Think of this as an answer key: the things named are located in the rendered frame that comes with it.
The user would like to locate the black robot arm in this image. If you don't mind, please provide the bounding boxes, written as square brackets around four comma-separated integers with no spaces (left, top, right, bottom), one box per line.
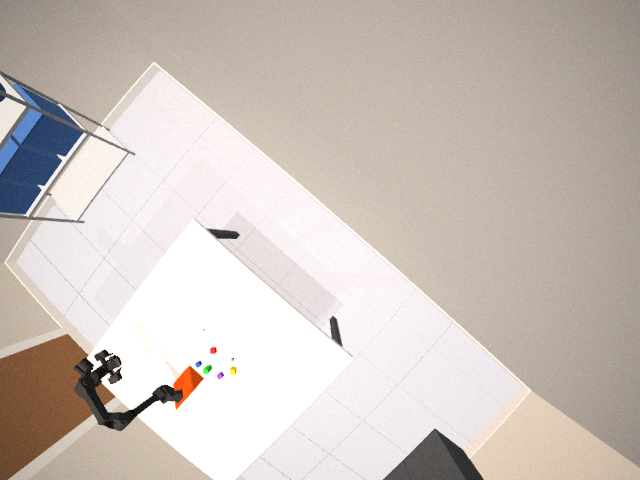
[73,355,183,431]

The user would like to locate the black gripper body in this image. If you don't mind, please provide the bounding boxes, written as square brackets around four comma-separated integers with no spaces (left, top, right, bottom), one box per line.
[94,350,122,384]

